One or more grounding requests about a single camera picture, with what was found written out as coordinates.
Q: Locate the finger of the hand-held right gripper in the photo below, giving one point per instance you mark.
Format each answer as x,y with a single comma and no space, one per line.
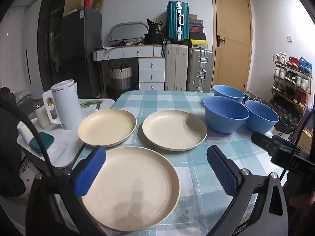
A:
281,142
260,140

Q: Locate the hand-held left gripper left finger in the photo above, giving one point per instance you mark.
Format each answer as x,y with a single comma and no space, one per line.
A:
89,172

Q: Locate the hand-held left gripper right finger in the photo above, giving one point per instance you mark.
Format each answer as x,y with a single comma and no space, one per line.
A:
221,172

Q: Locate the blue bowl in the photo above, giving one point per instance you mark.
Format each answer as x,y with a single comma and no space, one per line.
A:
227,92
221,120
260,120

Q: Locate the large cream plate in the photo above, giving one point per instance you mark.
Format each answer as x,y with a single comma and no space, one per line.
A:
137,184

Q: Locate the trash bin with black bag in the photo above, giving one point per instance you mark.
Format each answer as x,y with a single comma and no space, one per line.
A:
285,125

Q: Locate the teal checked tablecloth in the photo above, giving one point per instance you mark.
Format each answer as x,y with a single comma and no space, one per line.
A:
196,167

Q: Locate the yellow plastic bag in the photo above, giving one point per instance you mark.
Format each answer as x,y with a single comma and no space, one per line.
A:
308,132

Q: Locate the white side table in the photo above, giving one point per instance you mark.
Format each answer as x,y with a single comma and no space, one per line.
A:
64,147

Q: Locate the scattered assorted sneakers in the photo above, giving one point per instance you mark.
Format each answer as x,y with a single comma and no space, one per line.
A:
260,100

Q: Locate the wooden shoe rack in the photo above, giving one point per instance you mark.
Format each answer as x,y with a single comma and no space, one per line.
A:
305,93

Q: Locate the teal box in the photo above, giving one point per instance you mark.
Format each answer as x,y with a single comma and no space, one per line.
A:
41,141

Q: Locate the rows of assorted sneakers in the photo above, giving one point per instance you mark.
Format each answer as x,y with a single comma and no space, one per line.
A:
299,80

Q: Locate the green packet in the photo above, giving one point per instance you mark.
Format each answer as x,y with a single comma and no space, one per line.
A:
89,103

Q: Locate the white electric kettle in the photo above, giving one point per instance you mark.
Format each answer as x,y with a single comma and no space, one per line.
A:
69,103

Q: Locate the cream container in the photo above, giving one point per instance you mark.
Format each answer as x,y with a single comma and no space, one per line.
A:
43,116

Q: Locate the white jar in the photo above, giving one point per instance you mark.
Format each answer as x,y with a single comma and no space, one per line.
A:
24,131

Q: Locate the silver suitcase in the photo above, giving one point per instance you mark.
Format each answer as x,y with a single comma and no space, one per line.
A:
199,70

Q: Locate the white and grey basket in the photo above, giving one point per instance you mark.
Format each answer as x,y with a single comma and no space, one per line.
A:
120,77

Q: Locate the wooden door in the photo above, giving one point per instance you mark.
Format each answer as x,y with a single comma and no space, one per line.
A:
232,41

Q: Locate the beige suitcase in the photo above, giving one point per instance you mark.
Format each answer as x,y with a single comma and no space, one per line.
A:
176,67

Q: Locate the yellow and black shoe box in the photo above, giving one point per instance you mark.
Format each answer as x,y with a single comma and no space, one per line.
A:
198,44

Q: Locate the white desk with drawers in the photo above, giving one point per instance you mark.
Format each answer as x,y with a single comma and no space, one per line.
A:
151,75

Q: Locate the dark grey fridge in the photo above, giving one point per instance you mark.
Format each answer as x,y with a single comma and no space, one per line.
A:
81,54

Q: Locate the red and black shoe box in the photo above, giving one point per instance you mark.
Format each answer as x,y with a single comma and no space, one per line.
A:
196,29

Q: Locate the black cabinet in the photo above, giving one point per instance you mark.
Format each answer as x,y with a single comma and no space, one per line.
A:
51,41

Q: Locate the brown shoe box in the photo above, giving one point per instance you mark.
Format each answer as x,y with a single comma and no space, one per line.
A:
193,16

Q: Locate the teal suitcase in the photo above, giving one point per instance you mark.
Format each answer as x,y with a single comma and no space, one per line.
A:
176,21

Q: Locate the oval mirror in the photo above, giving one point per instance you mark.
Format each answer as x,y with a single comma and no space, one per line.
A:
128,24

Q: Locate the black paper bag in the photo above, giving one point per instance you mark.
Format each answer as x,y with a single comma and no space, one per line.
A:
155,27

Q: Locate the brown cardboard box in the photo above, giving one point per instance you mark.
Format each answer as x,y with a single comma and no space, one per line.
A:
98,3

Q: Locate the red paper bag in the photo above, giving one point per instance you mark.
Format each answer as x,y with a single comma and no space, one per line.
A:
88,2

